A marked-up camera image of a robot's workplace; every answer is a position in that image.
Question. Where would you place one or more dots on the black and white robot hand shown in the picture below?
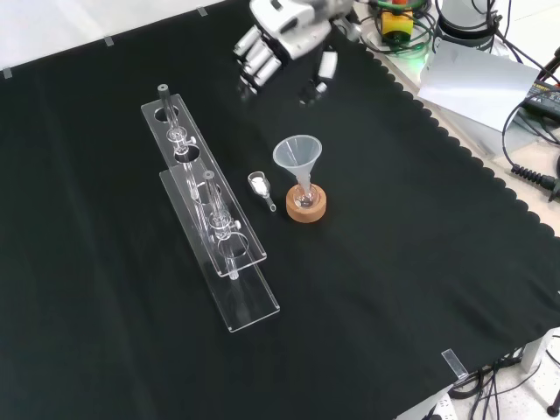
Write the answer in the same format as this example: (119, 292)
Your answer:
(297, 30)

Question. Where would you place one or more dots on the clear glass weighing funnel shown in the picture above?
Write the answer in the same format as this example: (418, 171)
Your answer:
(259, 186)

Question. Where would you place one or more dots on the translucent plastic funnel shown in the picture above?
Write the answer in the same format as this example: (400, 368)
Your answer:
(297, 153)

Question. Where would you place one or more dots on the clear acrylic funnel stand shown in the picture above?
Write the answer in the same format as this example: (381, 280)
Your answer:
(210, 219)

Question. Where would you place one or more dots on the grey tape piece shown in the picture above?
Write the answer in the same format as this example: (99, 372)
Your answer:
(201, 11)
(109, 41)
(6, 73)

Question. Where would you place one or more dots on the yellow stop button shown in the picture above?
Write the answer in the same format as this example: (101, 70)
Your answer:
(397, 24)

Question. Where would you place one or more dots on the round-bottom glass flask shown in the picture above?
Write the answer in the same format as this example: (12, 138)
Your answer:
(305, 198)

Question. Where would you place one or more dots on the pale board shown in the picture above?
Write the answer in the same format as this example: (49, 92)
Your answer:
(477, 83)

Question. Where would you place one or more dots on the black power adapter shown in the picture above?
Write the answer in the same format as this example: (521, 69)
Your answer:
(544, 98)

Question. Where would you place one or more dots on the black bench cloth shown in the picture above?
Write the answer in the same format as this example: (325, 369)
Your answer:
(350, 284)

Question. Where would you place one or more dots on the clear tape strip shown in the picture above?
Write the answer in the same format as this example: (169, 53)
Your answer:
(455, 364)

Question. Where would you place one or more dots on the white table leg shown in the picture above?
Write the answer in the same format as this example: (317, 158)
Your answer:
(537, 352)

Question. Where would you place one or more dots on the white power strip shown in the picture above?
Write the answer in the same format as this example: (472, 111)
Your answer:
(439, 407)

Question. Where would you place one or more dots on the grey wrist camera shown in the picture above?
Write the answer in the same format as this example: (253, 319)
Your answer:
(350, 28)

